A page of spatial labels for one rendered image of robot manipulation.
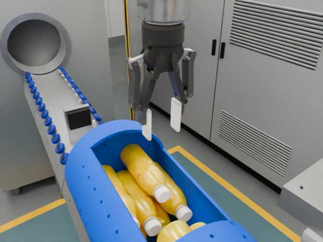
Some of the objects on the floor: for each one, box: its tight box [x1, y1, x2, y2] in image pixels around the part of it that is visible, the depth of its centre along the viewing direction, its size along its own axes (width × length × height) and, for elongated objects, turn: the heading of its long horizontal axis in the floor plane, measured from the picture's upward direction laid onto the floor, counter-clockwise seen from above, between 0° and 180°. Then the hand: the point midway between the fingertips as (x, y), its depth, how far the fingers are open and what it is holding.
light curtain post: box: [123, 0, 144, 122], centre depth 155 cm, size 6×6×170 cm
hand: (161, 121), depth 62 cm, fingers open, 6 cm apart
